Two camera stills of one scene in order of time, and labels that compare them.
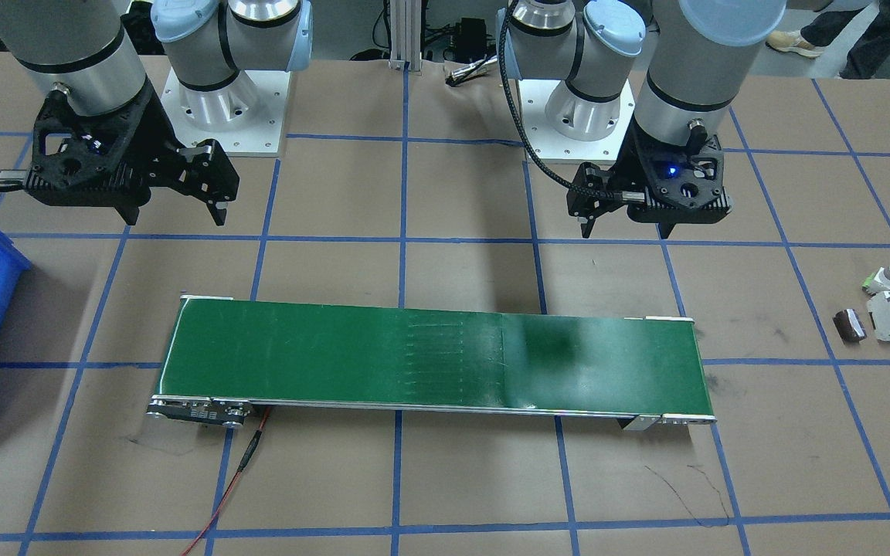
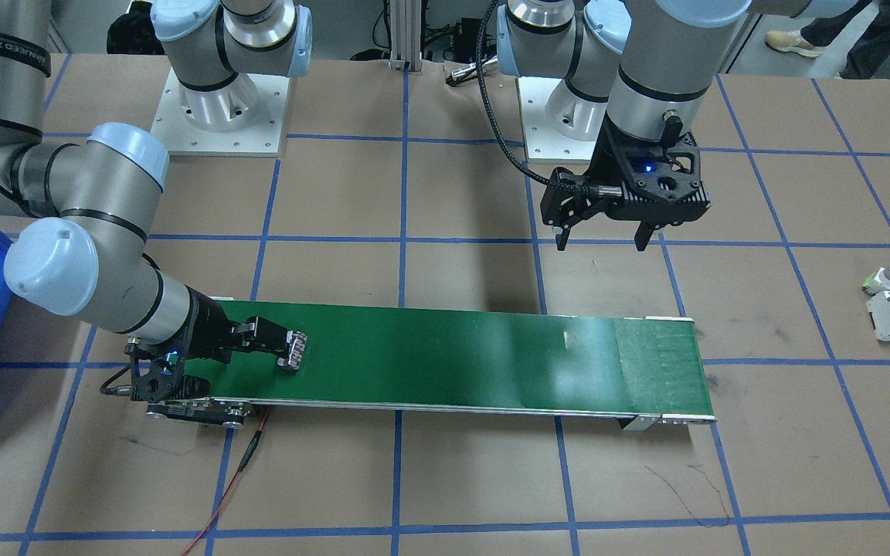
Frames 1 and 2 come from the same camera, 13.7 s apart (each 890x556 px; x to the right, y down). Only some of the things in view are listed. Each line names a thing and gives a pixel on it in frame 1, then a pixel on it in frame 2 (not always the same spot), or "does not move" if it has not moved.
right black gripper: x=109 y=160 → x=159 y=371
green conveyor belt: x=229 y=361 does not move
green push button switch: x=883 y=279 does not move
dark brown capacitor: x=850 y=325 → x=297 y=342
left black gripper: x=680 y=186 → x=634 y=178
